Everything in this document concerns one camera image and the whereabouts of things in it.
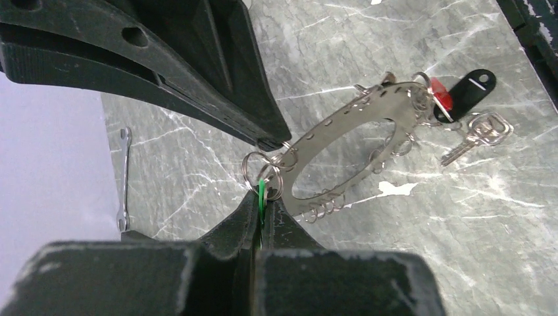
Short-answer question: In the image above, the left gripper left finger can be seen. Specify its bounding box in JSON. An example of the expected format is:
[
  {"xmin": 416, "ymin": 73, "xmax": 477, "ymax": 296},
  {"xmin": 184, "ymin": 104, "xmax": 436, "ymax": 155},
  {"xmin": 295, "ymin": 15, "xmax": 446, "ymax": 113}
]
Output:
[{"xmin": 121, "ymin": 193, "xmax": 261, "ymax": 315}]

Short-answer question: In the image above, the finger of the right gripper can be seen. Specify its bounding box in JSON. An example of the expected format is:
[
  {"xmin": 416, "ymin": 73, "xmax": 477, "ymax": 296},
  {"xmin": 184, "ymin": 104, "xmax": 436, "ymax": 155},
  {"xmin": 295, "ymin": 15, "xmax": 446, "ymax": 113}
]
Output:
[{"xmin": 1, "ymin": 1, "xmax": 292, "ymax": 151}]

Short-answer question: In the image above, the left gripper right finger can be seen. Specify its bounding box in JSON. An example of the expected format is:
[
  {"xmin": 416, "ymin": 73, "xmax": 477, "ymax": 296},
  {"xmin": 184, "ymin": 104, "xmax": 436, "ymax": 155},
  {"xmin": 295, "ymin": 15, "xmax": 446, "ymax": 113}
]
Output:
[{"xmin": 255, "ymin": 200, "xmax": 332, "ymax": 315}]

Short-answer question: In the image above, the black tagged key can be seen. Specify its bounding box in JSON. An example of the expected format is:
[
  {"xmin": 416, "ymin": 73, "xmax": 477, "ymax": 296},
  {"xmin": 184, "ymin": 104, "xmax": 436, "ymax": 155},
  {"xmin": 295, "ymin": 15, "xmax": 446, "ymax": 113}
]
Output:
[{"xmin": 433, "ymin": 68, "xmax": 497, "ymax": 124}]

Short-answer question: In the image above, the plain silver key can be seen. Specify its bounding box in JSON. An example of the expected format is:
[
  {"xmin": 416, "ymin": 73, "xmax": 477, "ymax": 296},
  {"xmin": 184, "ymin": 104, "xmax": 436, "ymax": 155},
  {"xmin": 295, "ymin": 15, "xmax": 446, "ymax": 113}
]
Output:
[{"xmin": 440, "ymin": 111, "xmax": 514, "ymax": 167}]

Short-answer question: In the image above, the silver wrench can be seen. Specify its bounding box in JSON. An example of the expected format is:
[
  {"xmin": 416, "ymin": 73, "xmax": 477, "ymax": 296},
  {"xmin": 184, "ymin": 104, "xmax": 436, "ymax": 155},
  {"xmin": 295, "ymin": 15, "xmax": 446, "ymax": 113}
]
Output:
[{"xmin": 116, "ymin": 127, "xmax": 132, "ymax": 232}]

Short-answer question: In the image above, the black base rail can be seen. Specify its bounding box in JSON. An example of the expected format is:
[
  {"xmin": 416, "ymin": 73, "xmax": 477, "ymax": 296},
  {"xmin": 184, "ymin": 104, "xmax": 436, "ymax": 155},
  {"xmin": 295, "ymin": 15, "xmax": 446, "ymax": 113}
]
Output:
[{"xmin": 497, "ymin": 0, "xmax": 557, "ymax": 109}]

